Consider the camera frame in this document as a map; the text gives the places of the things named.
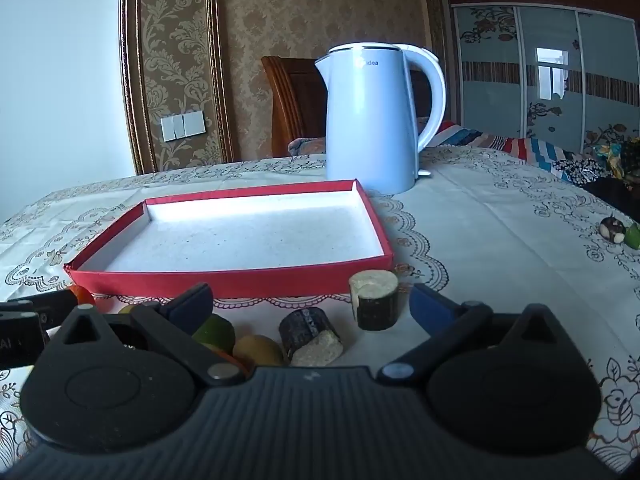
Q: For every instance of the dark floral cloth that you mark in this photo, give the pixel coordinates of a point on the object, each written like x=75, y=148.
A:
x=610, y=155

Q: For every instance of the wardrobe with floral sliding doors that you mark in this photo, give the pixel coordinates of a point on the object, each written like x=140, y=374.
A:
x=545, y=110

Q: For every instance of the partly peeled sugarcane piece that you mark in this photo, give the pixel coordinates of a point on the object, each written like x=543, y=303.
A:
x=380, y=305

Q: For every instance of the colourful striped blanket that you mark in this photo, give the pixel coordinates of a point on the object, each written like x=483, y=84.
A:
x=525, y=147

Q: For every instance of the white electric kettle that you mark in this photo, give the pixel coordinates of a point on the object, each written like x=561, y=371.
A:
x=370, y=125

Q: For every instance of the red shallow box tray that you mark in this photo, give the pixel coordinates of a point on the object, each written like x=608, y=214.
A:
x=225, y=240

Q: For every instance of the white wall light switch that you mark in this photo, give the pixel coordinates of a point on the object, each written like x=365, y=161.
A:
x=182, y=125

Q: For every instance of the green round fruit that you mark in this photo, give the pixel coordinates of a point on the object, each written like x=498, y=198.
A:
x=634, y=237

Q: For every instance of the green cucumber piece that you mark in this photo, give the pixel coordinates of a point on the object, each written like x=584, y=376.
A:
x=220, y=332

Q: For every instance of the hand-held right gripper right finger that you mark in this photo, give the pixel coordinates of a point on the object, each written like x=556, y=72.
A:
x=430, y=307

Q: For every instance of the dark slant-cut sugarcane piece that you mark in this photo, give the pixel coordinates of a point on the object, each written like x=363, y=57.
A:
x=305, y=330

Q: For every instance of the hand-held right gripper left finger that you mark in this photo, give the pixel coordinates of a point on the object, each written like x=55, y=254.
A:
x=192, y=307

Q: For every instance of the small yellow-brown fruit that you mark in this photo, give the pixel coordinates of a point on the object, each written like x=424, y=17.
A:
x=257, y=352

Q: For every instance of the golden wall trim frame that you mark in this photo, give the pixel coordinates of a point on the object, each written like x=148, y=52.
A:
x=132, y=60

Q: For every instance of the small orange tangerine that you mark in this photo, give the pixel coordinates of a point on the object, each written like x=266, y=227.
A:
x=84, y=296

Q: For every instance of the wooden chair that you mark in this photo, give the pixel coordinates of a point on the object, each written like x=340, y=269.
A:
x=295, y=100

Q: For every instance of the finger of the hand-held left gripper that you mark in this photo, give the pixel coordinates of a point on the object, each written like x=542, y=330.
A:
x=55, y=305

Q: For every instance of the dark water chestnut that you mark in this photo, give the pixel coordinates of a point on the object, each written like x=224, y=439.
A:
x=611, y=227

